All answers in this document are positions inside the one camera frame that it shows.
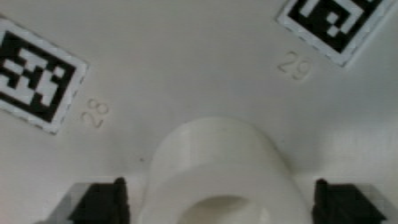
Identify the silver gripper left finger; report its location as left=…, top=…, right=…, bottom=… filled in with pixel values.
left=67, top=177, right=129, bottom=224

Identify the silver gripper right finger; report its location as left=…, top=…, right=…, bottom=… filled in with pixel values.
left=310, top=179, right=387, bottom=224

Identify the white cylindrical table leg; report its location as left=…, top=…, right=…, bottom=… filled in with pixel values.
left=136, top=117, right=310, bottom=224

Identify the white round table top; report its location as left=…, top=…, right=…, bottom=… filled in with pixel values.
left=0, top=0, right=398, bottom=224

